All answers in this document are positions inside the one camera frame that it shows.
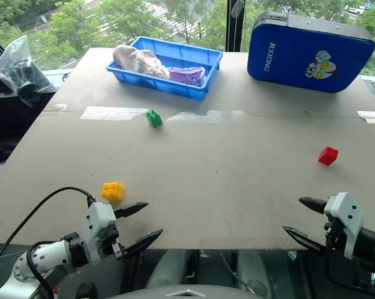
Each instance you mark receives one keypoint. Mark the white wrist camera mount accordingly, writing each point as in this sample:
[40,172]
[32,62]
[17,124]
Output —
[97,221]
[346,221]

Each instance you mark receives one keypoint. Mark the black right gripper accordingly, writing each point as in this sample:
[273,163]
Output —
[334,232]

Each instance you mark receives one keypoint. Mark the purple snack packet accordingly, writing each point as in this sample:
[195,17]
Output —
[187,76]

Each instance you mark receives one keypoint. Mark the blue hard carrying case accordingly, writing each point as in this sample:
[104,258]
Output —
[309,53]

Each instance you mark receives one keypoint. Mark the silver robot torso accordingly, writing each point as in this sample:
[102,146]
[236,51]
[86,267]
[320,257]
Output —
[181,293]

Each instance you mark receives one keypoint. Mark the pink crumpled plastic bag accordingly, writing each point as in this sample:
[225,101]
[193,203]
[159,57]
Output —
[140,60]

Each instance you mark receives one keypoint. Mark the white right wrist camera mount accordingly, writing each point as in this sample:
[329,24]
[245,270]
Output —
[346,221]

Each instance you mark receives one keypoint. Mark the blue plastic bin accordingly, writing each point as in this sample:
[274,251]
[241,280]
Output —
[175,82]

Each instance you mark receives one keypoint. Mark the clear plastic bag with camera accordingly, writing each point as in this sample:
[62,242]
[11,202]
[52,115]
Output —
[20,71]

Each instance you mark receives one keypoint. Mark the green toy brick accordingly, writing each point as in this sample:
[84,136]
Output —
[154,118]

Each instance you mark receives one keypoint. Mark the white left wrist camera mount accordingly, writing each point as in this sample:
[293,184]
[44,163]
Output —
[97,221]

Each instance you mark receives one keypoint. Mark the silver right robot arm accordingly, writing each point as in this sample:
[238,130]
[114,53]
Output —
[374,247]

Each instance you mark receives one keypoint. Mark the yellow toy brick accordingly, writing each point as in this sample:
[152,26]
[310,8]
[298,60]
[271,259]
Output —
[112,191]

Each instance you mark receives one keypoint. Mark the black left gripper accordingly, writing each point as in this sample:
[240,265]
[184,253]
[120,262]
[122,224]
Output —
[111,238]

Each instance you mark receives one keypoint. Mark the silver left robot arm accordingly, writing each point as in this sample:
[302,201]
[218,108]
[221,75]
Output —
[38,260]

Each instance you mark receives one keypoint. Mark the red toy brick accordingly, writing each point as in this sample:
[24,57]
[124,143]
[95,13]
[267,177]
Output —
[328,155]

